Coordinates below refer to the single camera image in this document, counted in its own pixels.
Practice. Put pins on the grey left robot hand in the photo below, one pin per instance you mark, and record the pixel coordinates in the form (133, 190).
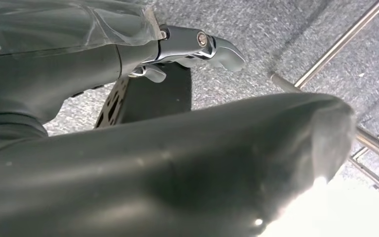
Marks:
(143, 180)

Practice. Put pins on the white partition panel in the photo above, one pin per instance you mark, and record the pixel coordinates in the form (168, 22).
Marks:
(340, 216)

